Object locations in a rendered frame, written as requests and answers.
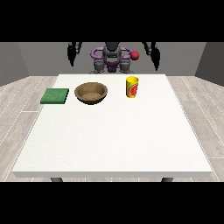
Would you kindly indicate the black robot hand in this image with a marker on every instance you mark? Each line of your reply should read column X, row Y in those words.
column 71, row 54
column 155, row 57

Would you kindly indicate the small red ball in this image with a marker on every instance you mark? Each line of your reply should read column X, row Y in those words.
column 135, row 54

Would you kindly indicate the yellow cup with melon print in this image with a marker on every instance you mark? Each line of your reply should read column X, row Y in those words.
column 131, row 87

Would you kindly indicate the brown wooden bowl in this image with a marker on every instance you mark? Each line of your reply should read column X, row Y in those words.
column 91, row 93

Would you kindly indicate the green square pad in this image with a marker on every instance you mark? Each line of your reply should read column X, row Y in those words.
column 54, row 96

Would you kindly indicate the grey robot trunk purple rings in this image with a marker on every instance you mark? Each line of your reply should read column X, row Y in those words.
column 111, row 59

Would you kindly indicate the dark table leg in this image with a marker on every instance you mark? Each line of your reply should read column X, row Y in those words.
column 56, row 179
column 167, row 179

